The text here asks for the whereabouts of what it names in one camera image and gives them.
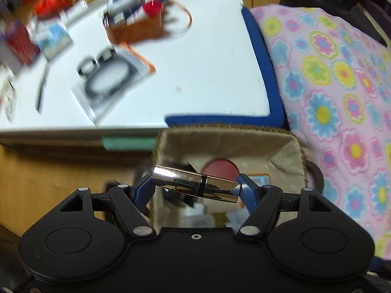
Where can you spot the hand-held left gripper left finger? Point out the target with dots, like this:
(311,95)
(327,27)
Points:
(143,190)

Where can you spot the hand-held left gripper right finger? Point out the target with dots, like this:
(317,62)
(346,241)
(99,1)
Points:
(246,190)

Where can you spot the gold tube with black band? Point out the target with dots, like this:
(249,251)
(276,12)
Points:
(189,181)

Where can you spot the cloth lined woven basket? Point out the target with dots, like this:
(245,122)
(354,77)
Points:
(226,143)

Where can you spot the small blue bordered card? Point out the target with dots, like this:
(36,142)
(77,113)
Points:
(260,179)

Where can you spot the green label strip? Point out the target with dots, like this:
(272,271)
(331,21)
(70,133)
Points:
(128,142)

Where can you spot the dark tape roll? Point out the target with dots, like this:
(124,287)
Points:
(315,174)

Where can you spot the pink floral blanket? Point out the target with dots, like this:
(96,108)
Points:
(336,97)

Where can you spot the black white round roll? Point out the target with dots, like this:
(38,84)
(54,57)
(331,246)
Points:
(87,65)
(105,54)

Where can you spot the black pen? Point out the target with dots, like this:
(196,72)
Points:
(42,88)

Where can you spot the orange open box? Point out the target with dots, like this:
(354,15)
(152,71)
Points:
(136,27)

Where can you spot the blue and white box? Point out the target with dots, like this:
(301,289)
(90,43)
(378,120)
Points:
(55,40)

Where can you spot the red round cap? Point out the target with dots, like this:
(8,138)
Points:
(152,7)

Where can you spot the red box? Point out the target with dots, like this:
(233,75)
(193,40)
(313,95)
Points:
(18,44)

